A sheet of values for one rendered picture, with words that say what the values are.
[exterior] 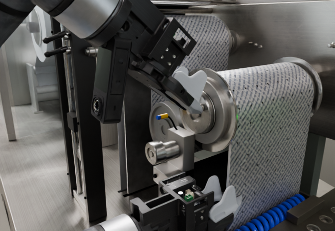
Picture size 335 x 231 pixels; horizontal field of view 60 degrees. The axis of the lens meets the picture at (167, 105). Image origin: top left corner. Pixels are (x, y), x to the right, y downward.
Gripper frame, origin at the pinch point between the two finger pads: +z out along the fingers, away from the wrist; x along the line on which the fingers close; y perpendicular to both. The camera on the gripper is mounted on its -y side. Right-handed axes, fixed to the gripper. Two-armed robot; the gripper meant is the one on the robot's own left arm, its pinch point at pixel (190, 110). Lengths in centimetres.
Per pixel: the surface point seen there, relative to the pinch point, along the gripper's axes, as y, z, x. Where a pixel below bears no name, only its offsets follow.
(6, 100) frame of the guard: -25, -1, 98
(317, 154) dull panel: 10.7, 40.1, -3.0
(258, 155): 0.5, 15.6, -4.7
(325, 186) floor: 38, 242, 67
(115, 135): -13, 35, 69
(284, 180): 0.2, 28.3, -4.7
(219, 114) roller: 1.9, 2.9, -3.0
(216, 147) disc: -2.6, 7.9, -1.8
